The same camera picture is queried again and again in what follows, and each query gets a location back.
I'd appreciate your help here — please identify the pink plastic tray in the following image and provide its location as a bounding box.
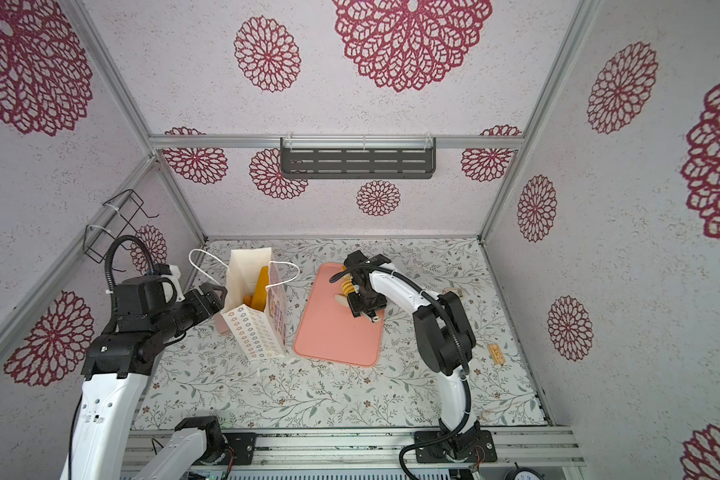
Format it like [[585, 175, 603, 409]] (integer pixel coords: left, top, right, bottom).
[[293, 263, 385, 367]]

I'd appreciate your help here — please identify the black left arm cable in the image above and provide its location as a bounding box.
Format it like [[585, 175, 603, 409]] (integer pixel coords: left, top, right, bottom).
[[104, 233, 178, 307]]

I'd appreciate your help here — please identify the black round gauge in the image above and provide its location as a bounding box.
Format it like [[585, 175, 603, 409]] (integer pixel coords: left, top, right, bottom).
[[503, 463, 544, 480]]

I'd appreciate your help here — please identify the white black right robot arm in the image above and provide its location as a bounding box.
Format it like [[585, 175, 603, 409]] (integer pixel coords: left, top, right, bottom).
[[343, 250, 478, 445]]

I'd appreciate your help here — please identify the pink object behind bag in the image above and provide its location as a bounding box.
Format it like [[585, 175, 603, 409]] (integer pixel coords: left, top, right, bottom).
[[213, 314, 230, 335]]

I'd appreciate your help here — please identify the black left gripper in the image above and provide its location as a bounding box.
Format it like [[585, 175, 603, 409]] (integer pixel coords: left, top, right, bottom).
[[152, 282, 227, 343]]

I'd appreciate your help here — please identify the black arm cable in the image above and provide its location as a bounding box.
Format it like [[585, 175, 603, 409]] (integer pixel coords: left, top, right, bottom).
[[104, 233, 178, 307], [328, 257, 475, 480]]

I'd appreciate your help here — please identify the dark grey wall shelf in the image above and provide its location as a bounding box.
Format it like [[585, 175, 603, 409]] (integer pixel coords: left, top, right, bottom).
[[279, 137, 437, 180]]

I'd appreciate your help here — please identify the long golden baguette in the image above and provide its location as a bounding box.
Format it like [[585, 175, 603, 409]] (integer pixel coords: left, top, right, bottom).
[[250, 266, 269, 312]]

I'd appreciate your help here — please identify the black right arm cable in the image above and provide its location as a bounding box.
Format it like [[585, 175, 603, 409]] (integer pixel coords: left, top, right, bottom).
[[328, 257, 475, 480]]

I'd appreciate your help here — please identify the black wire wall rack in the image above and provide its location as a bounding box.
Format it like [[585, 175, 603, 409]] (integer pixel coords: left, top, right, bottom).
[[81, 189, 159, 264]]

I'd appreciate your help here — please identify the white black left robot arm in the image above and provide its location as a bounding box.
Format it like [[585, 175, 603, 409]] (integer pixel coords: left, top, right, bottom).
[[60, 275, 227, 479]]

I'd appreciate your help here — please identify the white printed paper bag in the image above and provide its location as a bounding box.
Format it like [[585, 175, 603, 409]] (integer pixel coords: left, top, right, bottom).
[[188, 247, 301, 361]]

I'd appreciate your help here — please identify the ridged spiral bread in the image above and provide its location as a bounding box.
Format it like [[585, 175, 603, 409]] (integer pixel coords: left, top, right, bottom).
[[341, 275, 356, 297]]

